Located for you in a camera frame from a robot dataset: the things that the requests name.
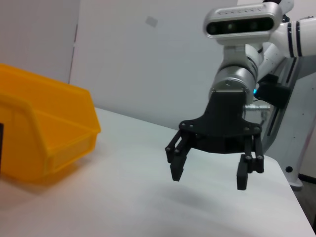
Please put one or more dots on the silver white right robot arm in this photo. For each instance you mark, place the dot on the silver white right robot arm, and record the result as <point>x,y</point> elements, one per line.
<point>234,79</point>

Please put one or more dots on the yellow plastic bin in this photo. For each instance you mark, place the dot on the yellow plastic bin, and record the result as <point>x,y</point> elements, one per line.
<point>49,111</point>

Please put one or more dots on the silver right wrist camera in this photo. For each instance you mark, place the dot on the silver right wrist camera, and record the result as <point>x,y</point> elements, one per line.
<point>242,24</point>

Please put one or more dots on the black shoulder mount block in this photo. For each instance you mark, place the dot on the black shoulder mount block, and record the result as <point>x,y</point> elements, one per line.
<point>274,92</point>

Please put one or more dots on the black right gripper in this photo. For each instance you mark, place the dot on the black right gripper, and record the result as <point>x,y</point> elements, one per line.
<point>224,123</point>

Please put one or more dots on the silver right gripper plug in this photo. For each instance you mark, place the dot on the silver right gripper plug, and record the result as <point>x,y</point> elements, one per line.
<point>256,108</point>

